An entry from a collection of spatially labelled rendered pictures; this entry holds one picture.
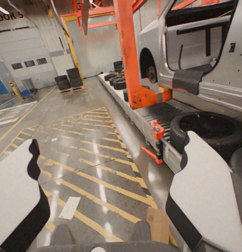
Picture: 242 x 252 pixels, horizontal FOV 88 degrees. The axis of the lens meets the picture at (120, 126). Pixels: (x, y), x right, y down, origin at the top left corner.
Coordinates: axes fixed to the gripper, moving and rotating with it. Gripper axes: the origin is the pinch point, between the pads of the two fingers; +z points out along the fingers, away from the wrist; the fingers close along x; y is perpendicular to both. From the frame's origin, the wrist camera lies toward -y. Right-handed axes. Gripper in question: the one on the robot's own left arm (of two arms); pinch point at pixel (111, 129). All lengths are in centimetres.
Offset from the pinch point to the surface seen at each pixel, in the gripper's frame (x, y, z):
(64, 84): -291, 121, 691
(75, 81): -231, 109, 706
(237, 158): 84, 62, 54
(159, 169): 46, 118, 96
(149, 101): 48, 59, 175
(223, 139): 89, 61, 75
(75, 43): -324, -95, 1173
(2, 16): -737, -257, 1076
